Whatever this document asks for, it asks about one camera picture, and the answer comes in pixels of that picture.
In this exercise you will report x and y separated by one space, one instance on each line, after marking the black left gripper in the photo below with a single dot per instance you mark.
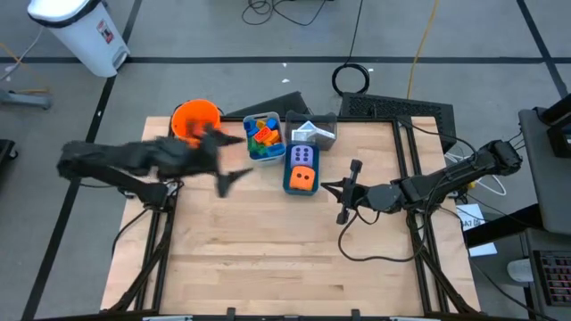
196 153

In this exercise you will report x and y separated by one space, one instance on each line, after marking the white printed paper sheet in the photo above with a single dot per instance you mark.
468 214

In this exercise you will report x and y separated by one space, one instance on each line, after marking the blue white card pack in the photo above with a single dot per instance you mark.
308 125

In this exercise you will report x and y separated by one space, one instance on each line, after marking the light grey plastic bin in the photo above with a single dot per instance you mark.
264 159

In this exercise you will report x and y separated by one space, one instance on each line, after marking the white round object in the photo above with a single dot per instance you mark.
519 270

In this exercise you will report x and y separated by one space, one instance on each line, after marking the black perforated metal case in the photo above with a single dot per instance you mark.
392 109

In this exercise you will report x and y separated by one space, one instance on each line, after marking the stubby green toy brick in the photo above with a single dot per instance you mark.
254 145

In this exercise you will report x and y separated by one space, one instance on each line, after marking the red-orange toy brick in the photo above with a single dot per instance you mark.
262 134

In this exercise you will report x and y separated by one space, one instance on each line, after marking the yellow toy brick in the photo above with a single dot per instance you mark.
261 123

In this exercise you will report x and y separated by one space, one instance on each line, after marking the purple foam die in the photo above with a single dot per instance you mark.
302 156

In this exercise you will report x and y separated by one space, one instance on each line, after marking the grey side desk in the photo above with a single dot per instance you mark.
548 187

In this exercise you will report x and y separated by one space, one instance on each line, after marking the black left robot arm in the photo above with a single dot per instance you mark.
111 158

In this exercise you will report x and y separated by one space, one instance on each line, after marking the black triangular panel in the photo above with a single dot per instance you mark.
281 107

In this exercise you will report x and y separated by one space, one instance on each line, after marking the dark grey lower desk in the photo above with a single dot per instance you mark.
548 241

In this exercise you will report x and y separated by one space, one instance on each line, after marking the orange pumpkin face bucket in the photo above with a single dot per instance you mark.
196 117

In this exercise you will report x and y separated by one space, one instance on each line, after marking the teal plastic bin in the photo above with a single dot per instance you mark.
285 178

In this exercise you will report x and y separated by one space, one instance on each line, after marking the black equipment edge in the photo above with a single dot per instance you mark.
6 153

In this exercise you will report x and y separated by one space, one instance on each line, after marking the blue toy brick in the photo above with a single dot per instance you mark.
272 122
249 127

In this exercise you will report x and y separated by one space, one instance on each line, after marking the orange toy brick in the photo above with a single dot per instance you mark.
273 138

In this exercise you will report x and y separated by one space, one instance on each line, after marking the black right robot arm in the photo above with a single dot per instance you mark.
450 180

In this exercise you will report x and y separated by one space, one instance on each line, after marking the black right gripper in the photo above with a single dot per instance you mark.
357 191

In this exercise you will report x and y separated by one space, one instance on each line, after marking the white trash can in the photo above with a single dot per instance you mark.
80 40

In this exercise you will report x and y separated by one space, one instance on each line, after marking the black aluminium table frame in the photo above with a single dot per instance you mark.
366 118

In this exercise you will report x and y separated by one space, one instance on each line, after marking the grey metal stand foot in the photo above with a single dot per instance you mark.
27 99

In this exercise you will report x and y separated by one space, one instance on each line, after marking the black support beam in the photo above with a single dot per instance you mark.
504 225

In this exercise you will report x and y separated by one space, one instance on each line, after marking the black table clamp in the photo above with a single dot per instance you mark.
230 312
355 314

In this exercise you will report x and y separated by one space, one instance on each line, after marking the orange foam die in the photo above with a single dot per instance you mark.
302 178

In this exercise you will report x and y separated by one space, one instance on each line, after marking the smoky dark grey bin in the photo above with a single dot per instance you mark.
312 117

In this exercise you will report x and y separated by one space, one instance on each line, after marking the black desktop device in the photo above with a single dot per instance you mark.
560 134

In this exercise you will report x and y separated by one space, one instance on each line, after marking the backlit computer keyboard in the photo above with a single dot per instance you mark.
555 278

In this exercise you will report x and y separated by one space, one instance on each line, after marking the clear-lidded white card case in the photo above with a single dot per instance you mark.
301 135

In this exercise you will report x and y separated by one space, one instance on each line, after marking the white playing cards box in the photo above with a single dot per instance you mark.
322 132

